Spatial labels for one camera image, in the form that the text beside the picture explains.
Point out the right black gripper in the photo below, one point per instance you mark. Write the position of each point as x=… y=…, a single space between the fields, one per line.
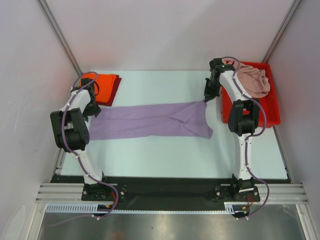
x=210 y=88

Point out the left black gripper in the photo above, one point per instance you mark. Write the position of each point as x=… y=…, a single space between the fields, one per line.
x=95 y=111

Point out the purple t-shirt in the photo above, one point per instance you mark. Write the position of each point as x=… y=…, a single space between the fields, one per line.
x=187 y=119

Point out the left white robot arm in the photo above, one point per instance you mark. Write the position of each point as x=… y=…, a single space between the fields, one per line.
x=71 y=125

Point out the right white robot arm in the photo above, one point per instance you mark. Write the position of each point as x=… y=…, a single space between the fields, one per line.
x=243 y=121

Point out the folded dark red t-shirt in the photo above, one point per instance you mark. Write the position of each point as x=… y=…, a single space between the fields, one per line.
x=113 y=92

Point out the folded orange t-shirt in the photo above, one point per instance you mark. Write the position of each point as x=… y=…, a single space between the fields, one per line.
x=105 y=83

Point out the crumpled pink t-shirt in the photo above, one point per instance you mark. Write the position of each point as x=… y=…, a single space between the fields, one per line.
x=254 y=80

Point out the red plastic bin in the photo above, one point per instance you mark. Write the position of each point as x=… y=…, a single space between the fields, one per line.
x=269 y=102

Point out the left aluminium corner post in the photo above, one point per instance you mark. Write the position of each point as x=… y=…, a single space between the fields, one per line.
x=49 y=16

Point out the aluminium corner post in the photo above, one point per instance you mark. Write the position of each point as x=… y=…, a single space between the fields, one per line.
x=293 y=9
x=49 y=16

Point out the white slotted cable duct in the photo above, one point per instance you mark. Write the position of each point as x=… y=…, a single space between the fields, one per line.
x=100 y=209

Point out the right aluminium corner post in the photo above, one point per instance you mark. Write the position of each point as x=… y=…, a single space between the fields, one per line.
x=293 y=9

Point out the aluminium frame rail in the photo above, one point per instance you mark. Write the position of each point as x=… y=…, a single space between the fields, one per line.
x=72 y=193

